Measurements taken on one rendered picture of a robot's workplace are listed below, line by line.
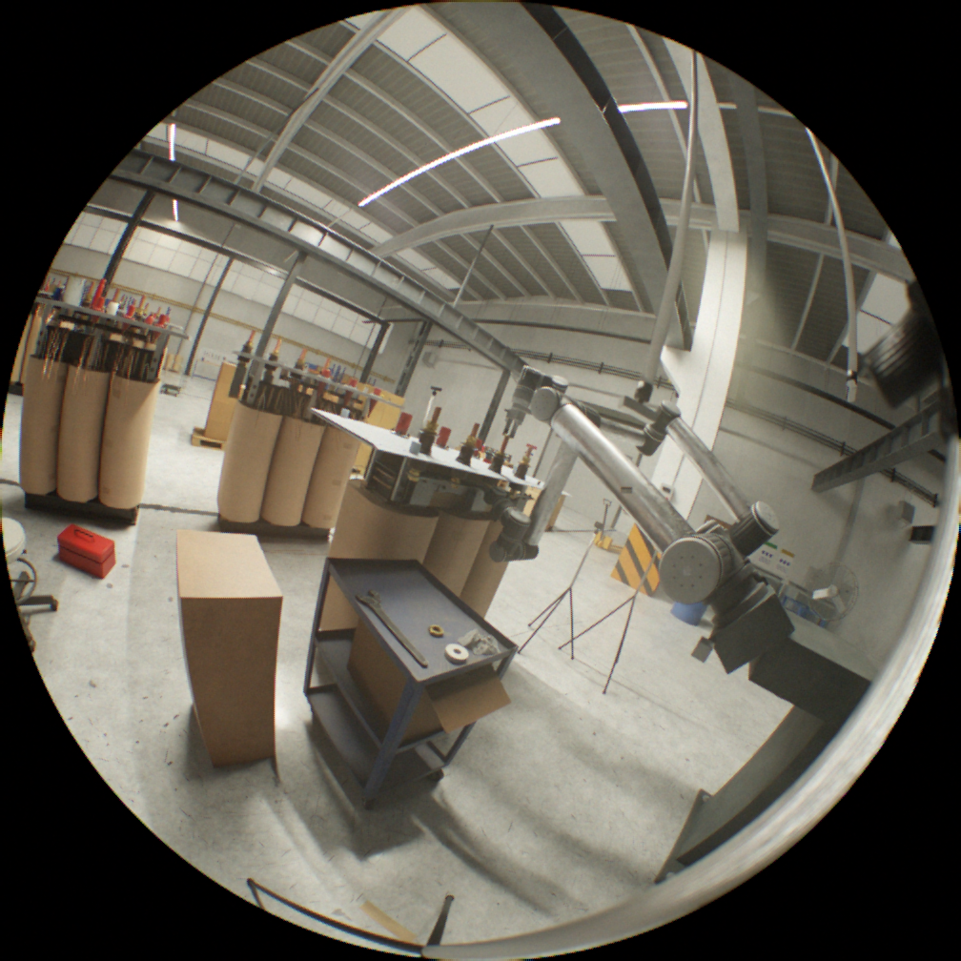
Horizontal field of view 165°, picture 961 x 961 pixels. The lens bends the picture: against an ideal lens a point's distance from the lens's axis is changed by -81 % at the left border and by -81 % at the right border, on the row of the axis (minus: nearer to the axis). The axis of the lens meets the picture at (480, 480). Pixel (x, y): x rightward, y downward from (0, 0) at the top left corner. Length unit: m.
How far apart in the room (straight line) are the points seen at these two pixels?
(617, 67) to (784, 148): 3.91
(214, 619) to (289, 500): 2.18
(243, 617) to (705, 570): 1.26
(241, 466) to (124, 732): 2.09
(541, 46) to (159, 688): 4.80
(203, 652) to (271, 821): 0.78
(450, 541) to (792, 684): 1.73
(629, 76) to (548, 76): 5.69
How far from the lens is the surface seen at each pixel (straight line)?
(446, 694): 1.03
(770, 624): 1.26
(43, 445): 3.12
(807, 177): 10.28
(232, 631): 1.05
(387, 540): 1.52
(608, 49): 9.11
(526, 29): 3.56
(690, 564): 1.00
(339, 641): 1.53
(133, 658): 2.08
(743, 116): 5.83
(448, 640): 1.12
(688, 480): 6.40
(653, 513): 1.09
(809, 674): 1.41
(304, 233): 9.65
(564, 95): 3.76
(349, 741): 1.65
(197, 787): 1.65
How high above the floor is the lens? 1.50
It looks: 7 degrees down
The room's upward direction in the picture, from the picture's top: 21 degrees clockwise
